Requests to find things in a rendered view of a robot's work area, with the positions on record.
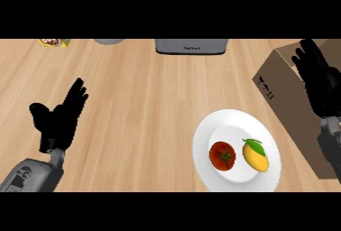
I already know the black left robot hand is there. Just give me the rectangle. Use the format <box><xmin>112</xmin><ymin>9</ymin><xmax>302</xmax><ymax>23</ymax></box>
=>
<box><xmin>28</xmin><ymin>78</ymin><xmax>90</xmax><ymax>154</ymax></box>

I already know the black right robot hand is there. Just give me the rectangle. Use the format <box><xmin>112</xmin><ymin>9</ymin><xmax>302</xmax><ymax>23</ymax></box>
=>
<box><xmin>290</xmin><ymin>38</ymin><xmax>341</xmax><ymax>119</ymax></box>

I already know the brown cardboard box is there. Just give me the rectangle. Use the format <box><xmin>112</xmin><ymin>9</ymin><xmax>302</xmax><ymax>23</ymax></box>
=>
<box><xmin>251</xmin><ymin>38</ymin><xmax>341</xmax><ymax>180</ymax></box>

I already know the yellow lemon with green leaf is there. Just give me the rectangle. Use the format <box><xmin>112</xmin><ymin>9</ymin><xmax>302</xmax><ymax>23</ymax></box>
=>
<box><xmin>240</xmin><ymin>138</ymin><xmax>270</xmax><ymax>173</ymax></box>

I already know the white plate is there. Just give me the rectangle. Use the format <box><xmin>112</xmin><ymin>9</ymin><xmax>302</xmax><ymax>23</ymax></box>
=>
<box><xmin>190</xmin><ymin>108</ymin><xmax>282</xmax><ymax>193</ymax></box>

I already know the yellow snack packet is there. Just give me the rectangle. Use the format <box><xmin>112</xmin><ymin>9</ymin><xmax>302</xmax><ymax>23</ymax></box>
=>
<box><xmin>35</xmin><ymin>38</ymin><xmax>72</xmax><ymax>48</ymax></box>

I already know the grey round object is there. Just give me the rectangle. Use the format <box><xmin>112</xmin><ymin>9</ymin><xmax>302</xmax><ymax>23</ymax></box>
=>
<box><xmin>91</xmin><ymin>38</ymin><xmax>125</xmax><ymax>46</ymax></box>

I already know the grey appliance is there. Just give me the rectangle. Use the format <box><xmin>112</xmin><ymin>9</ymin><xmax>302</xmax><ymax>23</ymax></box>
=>
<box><xmin>153</xmin><ymin>38</ymin><xmax>228</xmax><ymax>56</ymax></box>

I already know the red tomato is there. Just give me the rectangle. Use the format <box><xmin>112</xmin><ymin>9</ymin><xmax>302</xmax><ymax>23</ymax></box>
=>
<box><xmin>208</xmin><ymin>141</ymin><xmax>237</xmax><ymax>172</ymax></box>

